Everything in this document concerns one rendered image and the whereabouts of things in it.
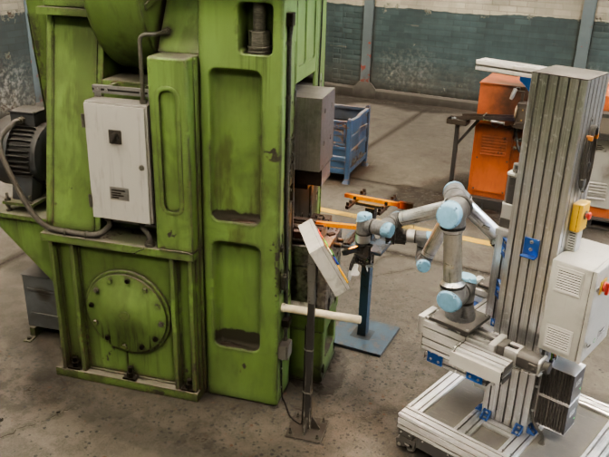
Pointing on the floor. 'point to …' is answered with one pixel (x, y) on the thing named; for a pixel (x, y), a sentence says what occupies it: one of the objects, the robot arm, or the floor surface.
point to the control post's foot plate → (307, 429)
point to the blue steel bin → (350, 139)
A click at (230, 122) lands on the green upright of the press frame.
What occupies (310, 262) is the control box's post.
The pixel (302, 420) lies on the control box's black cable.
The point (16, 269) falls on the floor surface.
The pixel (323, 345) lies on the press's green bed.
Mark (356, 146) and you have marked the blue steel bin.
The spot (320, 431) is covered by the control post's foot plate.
